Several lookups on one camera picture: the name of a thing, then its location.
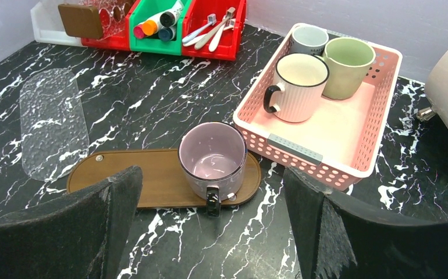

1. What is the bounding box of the green mug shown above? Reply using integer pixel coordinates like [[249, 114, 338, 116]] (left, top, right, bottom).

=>
[[322, 37, 376, 100]]

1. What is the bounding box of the brown wooden holder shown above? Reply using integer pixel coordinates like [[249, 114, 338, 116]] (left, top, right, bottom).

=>
[[58, 3, 104, 39]]

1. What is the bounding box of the green plastic bin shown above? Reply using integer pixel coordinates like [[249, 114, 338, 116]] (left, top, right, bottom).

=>
[[128, 0, 192, 56]]

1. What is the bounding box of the white plastic bin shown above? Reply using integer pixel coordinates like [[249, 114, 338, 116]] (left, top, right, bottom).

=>
[[30, 0, 82, 47]]

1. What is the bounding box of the left red plastic bin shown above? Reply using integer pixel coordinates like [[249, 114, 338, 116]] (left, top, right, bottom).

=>
[[80, 0, 138, 51]]

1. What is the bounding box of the right red plastic bin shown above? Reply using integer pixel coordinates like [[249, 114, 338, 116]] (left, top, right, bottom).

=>
[[182, 0, 247, 60]]

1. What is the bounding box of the white ribbed mug black rim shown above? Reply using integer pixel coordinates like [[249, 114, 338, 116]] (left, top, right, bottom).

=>
[[263, 53, 330, 123]]

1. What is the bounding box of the pink cap toothpaste tube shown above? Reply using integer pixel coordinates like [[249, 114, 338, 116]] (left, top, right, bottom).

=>
[[133, 22, 147, 40]]

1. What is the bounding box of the brown oval wooden tray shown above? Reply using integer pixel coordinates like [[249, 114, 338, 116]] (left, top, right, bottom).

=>
[[66, 148, 262, 210]]

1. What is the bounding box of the grey mug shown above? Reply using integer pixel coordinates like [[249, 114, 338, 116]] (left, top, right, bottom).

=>
[[289, 25, 329, 56]]

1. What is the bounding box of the pink perforated basket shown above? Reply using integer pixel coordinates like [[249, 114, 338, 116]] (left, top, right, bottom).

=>
[[233, 33, 403, 190]]

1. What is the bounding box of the orange cap toothpaste tube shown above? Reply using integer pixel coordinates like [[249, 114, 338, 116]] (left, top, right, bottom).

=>
[[141, 12, 163, 36]]

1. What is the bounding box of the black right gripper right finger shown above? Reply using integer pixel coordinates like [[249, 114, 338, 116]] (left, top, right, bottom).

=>
[[283, 167, 448, 278]]

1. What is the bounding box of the red plastic bin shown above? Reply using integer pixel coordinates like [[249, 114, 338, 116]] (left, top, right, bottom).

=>
[[80, 0, 138, 51], [182, 0, 247, 60]]

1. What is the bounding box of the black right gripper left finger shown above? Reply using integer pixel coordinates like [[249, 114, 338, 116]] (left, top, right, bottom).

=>
[[0, 166, 143, 278]]

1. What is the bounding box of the white toothbrush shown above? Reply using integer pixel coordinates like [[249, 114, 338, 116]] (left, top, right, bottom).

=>
[[208, 19, 236, 52], [194, 7, 236, 50], [182, 13, 216, 47]]

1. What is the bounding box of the purple mug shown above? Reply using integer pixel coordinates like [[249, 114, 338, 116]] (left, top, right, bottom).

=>
[[177, 121, 247, 217]]

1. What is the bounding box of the black cap toothpaste tube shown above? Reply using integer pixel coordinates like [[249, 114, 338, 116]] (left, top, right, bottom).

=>
[[159, 0, 184, 28]]

